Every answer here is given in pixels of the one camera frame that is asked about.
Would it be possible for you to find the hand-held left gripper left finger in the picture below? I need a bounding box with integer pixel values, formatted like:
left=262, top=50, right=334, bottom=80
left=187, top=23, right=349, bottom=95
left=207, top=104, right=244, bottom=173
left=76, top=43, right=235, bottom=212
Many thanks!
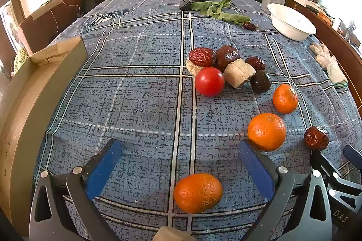
left=30, top=138, right=123, bottom=241

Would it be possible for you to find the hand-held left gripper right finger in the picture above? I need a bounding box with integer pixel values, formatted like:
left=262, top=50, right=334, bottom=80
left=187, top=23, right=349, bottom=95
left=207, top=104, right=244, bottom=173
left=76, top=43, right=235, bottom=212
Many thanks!
left=238, top=140, right=333, bottom=241

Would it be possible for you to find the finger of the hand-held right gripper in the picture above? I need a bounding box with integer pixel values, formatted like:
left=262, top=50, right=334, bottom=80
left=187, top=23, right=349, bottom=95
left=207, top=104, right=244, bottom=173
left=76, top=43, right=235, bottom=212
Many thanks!
left=310, top=151, right=362, bottom=193
left=343, top=144, right=362, bottom=171

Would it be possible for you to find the orange mandarin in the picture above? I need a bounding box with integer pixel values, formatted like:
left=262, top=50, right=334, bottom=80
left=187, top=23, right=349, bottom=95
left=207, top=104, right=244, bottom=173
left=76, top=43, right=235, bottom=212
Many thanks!
left=173, top=173, right=223, bottom=214
left=272, top=84, right=299, bottom=114
left=247, top=113, right=287, bottom=152

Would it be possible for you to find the dark purple plum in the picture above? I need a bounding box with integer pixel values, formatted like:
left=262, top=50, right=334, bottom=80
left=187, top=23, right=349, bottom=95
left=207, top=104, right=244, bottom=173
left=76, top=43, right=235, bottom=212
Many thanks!
left=250, top=70, right=272, bottom=94

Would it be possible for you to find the cardboard box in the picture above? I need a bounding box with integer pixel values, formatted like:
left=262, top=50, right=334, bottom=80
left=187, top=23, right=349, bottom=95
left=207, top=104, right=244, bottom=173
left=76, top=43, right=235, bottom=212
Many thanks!
left=0, top=37, right=88, bottom=230

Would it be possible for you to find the red tomato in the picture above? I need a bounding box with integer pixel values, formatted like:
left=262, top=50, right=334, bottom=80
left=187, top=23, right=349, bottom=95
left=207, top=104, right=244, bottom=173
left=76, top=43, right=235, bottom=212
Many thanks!
left=195, top=67, right=225, bottom=97

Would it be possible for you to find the beige bun piece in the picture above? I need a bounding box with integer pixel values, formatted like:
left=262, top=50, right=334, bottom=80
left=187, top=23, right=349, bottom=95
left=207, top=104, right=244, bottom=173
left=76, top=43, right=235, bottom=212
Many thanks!
left=185, top=58, right=208, bottom=77

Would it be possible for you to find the blue patterned blanket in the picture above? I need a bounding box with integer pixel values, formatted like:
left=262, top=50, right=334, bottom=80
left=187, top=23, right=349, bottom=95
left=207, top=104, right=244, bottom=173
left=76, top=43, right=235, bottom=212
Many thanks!
left=34, top=0, right=362, bottom=241

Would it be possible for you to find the white work glove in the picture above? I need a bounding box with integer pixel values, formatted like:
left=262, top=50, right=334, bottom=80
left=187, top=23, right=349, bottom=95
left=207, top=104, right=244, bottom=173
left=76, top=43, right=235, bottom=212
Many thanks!
left=310, top=41, right=349, bottom=86

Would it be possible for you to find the wooden sideboard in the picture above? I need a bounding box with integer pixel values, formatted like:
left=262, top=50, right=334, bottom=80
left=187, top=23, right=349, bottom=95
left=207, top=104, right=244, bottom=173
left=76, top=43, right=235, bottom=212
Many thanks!
left=288, top=0, right=362, bottom=106

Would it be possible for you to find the green patterned cloth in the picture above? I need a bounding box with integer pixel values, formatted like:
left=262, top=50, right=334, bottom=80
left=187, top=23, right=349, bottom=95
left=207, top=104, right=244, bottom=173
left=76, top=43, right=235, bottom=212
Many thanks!
left=13, top=47, right=30, bottom=74

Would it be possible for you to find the white bowl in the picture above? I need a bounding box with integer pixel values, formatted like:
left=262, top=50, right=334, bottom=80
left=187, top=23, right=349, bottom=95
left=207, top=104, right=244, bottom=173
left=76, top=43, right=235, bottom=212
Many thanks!
left=267, top=3, right=317, bottom=41

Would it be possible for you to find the brown armchair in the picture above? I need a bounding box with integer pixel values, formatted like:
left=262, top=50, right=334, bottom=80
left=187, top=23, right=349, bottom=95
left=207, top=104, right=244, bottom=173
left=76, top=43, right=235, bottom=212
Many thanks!
left=18, top=0, right=87, bottom=53

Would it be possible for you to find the wooden framed door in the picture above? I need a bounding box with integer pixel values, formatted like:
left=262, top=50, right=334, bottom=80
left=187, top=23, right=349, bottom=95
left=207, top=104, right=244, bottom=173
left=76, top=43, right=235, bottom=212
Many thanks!
left=0, top=0, right=24, bottom=77

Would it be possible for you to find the white charger cable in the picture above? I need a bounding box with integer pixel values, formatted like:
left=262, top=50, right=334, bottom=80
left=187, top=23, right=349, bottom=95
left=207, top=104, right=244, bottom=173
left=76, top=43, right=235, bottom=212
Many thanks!
left=47, top=0, right=81, bottom=32

